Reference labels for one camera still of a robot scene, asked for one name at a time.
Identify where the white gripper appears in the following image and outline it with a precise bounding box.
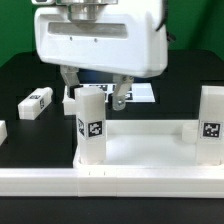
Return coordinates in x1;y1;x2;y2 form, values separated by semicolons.
34;0;168;111

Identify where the white desk top tray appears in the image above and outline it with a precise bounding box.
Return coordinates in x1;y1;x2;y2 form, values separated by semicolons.
73;120;218;168

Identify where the white block left edge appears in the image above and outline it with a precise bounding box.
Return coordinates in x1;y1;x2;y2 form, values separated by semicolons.
0;120;7;146

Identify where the white marker base plate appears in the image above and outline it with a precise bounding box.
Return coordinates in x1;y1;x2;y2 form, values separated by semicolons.
99;83;155;103

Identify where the white front rail fence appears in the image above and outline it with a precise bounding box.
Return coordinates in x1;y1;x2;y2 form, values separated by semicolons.
0;167;224;198

